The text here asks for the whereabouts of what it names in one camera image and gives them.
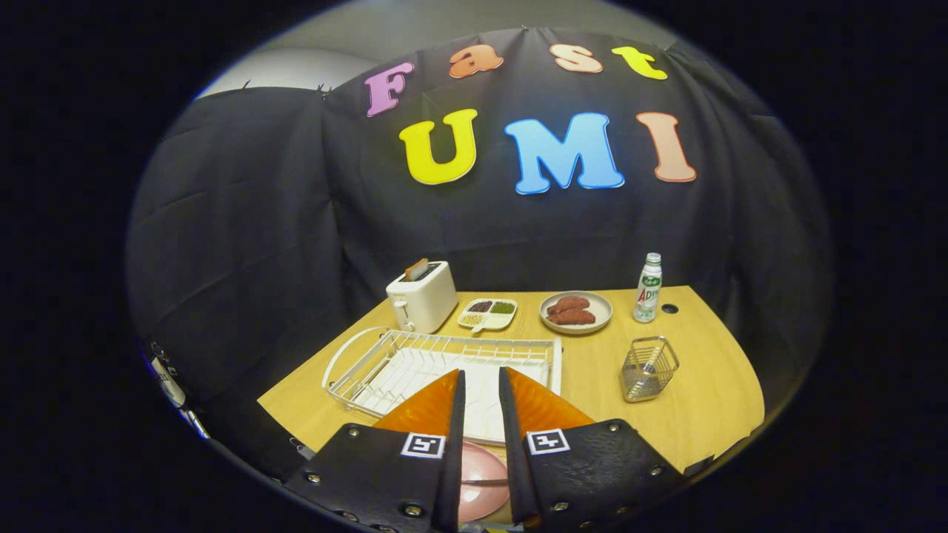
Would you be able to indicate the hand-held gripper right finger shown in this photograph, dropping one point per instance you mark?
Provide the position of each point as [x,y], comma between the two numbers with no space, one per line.
[592,474]

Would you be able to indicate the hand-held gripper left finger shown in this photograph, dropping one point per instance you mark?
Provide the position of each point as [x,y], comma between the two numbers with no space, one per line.
[378,474]

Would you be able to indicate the pink plate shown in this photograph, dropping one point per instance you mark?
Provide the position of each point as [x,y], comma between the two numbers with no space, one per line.
[481,463]

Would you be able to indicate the beige round plate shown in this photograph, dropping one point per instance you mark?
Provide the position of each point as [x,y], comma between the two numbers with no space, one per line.
[603,311]

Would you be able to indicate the white divided dish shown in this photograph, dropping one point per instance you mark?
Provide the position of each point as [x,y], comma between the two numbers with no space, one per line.
[498,320]

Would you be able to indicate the white drip tray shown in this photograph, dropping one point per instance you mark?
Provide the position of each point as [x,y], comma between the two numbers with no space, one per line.
[415,370]

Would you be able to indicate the red meat piece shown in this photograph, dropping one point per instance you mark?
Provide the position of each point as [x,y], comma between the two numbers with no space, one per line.
[574,317]
[569,303]

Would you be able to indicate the pile of yellow soybeans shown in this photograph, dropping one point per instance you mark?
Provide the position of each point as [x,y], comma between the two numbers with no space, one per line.
[472,319]

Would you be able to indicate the white toaster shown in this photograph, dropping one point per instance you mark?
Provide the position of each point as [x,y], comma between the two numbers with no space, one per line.
[429,300]

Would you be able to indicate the pile of green beans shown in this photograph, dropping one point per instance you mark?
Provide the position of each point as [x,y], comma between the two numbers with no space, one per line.
[503,307]

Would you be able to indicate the white drink bottle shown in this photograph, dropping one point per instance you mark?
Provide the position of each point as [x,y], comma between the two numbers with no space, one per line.
[647,292]

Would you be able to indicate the pile of dark beans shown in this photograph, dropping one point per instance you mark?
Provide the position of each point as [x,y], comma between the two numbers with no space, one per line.
[480,306]

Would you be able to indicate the brown toast slice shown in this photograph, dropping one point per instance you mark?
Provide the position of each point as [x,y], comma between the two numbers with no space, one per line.
[416,269]

